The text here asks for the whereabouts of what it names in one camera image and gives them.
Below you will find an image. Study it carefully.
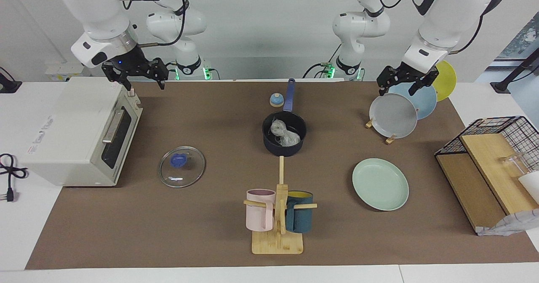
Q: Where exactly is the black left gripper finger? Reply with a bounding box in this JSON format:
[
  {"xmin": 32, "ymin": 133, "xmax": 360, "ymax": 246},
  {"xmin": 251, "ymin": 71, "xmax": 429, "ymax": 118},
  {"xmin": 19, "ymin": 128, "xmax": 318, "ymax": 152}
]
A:
[
  {"xmin": 408, "ymin": 70, "xmax": 439, "ymax": 96},
  {"xmin": 377, "ymin": 66, "xmax": 396, "ymax": 96}
]

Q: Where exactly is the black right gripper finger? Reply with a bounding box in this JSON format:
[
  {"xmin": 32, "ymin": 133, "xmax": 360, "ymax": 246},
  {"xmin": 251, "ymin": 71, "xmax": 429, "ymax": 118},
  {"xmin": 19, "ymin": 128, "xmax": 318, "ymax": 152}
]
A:
[
  {"xmin": 152, "ymin": 58, "xmax": 170, "ymax": 91},
  {"xmin": 101, "ymin": 62, "xmax": 132, "ymax": 92}
]

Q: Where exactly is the glass lid blue knob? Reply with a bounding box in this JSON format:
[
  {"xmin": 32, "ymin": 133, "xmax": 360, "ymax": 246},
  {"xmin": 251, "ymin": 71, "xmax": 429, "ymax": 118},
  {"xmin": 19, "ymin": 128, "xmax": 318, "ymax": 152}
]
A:
[{"xmin": 158, "ymin": 146, "xmax": 206, "ymax": 188}]

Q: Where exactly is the white vermicelli bundle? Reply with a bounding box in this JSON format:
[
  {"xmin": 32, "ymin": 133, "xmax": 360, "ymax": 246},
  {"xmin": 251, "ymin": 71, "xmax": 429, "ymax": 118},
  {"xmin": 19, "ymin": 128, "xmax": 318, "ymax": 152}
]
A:
[{"xmin": 269, "ymin": 119, "xmax": 302, "ymax": 146}]

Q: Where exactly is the yellow plate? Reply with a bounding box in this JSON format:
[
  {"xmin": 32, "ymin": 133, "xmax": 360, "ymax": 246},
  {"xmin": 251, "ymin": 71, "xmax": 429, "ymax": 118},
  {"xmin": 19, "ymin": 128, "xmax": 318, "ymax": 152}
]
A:
[{"xmin": 432, "ymin": 60, "xmax": 457, "ymax": 102}]

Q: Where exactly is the light blue plate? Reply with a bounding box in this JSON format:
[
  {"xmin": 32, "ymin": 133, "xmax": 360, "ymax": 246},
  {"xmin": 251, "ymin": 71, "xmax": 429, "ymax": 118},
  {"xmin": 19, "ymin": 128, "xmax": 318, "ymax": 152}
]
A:
[{"xmin": 387, "ymin": 82, "xmax": 438, "ymax": 120}]

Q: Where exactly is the grey plate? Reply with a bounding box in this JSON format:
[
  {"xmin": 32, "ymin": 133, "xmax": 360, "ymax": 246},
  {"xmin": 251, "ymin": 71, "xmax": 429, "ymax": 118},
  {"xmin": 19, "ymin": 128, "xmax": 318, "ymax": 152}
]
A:
[{"xmin": 369, "ymin": 93, "xmax": 418, "ymax": 139}]

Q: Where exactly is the wooden plate rack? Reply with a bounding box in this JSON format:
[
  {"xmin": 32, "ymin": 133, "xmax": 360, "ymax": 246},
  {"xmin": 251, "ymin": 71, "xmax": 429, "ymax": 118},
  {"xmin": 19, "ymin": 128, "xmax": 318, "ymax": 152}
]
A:
[{"xmin": 365, "ymin": 117, "xmax": 398, "ymax": 144}]

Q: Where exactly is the light green plate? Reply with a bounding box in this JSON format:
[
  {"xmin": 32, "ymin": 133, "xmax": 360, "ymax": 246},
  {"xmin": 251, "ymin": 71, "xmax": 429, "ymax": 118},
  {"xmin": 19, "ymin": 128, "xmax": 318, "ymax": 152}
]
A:
[{"xmin": 352, "ymin": 158, "xmax": 410, "ymax": 211}]

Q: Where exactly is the beige toaster oven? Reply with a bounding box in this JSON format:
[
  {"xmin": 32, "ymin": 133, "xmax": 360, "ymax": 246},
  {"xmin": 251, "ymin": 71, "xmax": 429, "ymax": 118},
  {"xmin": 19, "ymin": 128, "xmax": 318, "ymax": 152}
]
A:
[{"xmin": 20, "ymin": 77, "xmax": 144, "ymax": 187}]

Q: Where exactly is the black monitor stand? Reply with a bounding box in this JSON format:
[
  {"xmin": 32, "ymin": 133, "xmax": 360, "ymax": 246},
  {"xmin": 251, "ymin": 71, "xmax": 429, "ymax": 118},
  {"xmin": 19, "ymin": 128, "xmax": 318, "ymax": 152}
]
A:
[{"xmin": 491, "ymin": 47, "xmax": 539, "ymax": 93}]

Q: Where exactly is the black desk clamp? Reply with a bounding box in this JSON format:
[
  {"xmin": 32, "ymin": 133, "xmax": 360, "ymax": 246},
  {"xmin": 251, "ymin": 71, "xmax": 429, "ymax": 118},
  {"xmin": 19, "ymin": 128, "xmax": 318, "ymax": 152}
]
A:
[{"xmin": 0, "ymin": 66, "xmax": 22, "ymax": 94}]

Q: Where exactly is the clear glass cup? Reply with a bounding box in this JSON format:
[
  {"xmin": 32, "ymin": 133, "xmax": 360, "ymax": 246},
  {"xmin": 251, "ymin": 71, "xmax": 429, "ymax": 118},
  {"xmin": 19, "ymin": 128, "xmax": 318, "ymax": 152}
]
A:
[{"xmin": 499, "ymin": 152, "xmax": 532, "ymax": 178}]

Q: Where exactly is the white cup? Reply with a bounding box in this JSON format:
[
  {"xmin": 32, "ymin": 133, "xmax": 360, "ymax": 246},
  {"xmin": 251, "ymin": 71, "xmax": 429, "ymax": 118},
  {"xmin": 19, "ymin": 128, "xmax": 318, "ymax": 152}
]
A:
[{"xmin": 518, "ymin": 171, "xmax": 539, "ymax": 203}]

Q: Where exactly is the dark teal mug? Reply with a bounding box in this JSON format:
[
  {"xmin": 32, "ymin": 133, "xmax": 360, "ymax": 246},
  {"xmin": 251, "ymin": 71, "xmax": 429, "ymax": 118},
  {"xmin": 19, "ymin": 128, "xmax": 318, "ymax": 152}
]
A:
[{"xmin": 286, "ymin": 191, "xmax": 314, "ymax": 233}]

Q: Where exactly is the brown table mat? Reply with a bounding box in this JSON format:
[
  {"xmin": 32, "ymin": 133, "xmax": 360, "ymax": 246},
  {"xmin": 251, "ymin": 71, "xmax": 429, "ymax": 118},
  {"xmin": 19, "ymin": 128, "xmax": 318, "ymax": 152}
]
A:
[{"xmin": 24, "ymin": 81, "xmax": 539, "ymax": 270}]

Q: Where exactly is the white patterned cloth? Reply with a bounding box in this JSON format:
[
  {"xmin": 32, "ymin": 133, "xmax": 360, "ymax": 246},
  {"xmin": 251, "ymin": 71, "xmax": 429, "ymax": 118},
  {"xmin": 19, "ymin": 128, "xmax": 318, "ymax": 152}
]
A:
[{"xmin": 476, "ymin": 209, "xmax": 539, "ymax": 236}]

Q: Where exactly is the pink mug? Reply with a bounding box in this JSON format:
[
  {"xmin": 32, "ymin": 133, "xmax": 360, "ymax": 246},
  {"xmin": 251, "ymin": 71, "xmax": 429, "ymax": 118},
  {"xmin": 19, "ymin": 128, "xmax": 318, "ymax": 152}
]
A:
[{"xmin": 246, "ymin": 189, "xmax": 276, "ymax": 232}]

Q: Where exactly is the wooden mug tree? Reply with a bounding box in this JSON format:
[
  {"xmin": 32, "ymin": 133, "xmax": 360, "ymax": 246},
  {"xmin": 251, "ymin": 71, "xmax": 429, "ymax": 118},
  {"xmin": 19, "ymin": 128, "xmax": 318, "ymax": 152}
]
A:
[{"xmin": 243, "ymin": 156, "xmax": 318, "ymax": 255}]

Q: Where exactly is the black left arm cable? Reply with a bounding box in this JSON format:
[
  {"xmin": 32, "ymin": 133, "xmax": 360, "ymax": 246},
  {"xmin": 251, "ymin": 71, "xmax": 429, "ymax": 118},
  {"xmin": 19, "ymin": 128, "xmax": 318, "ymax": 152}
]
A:
[{"xmin": 373, "ymin": 0, "xmax": 519, "ymax": 55}]

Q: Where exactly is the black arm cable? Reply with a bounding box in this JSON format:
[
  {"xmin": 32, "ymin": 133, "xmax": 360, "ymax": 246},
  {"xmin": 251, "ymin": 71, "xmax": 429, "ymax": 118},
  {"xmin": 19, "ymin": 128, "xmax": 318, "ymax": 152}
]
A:
[
  {"xmin": 373, "ymin": 0, "xmax": 519, "ymax": 55},
  {"xmin": 122, "ymin": 0, "xmax": 188, "ymax": 48}
]

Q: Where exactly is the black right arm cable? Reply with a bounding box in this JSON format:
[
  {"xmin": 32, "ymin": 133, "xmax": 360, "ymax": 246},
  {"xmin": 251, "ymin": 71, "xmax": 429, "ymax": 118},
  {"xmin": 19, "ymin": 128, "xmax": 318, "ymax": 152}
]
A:
[{"xmin": 122, "ymin": 0, "xmax": 188, "ymax": 48}]

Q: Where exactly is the black wire basket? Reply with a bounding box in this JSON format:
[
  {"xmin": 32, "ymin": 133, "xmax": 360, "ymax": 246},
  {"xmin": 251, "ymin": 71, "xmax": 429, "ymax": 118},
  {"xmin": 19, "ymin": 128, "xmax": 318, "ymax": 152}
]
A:
[{"xmin": 435, "ymin": 116, "xmax": 539, "ymax": 172}]

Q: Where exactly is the black pot purple handle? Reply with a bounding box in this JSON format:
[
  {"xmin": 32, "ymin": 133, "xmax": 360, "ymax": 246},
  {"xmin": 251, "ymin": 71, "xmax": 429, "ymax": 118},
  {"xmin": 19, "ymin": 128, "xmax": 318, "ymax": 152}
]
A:
[{"xmin": 262, "ymin": 78, "xmax": 307, "ymax": 157}]

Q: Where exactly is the black power cord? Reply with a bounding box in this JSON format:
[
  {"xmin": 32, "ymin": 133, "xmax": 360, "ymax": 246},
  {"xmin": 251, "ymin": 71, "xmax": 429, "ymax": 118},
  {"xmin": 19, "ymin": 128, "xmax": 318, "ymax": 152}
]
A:
[{"xmin": 0, "ymin": 153, "xmax": 28, "ymax": 203}]

